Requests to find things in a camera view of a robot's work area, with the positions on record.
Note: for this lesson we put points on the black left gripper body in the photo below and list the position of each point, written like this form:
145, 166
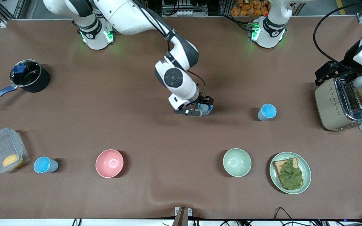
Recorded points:
351, 56

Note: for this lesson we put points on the light blue plastic cup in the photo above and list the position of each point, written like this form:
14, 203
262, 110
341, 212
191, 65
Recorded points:
206, 109
44, 165
267, 112

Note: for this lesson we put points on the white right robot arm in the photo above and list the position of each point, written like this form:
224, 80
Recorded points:
174, 77

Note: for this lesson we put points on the beige chrome toaster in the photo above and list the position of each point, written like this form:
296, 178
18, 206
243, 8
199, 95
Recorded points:
328, 106

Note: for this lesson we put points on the pale green bowl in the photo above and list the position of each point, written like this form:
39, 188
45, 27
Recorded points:
237, 162

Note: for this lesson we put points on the brown table cover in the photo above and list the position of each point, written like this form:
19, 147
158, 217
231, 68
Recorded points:
105, 94

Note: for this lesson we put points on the white power strip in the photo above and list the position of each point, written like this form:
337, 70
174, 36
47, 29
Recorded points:
184, 13

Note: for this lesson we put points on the pink bowl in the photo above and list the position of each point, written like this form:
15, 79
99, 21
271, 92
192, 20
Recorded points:
109, 163

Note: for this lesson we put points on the brown bread slice under lettuce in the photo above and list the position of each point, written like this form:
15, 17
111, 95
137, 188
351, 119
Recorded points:
278, 165

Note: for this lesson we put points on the pale green plate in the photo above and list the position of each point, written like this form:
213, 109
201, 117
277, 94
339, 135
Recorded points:
306, 171

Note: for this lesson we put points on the orange snack bag pile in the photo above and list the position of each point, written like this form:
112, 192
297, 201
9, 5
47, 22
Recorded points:
250, 8

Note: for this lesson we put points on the green lettuce leaf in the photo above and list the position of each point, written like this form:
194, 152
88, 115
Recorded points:
291, 174

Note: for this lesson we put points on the glass lid with blue knob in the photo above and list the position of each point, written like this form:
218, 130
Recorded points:
27, 75

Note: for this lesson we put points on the round yellow food piece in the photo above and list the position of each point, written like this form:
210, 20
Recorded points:
12, 161

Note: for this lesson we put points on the metal table edge bracket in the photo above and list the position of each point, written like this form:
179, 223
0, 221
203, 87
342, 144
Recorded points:
182, 216

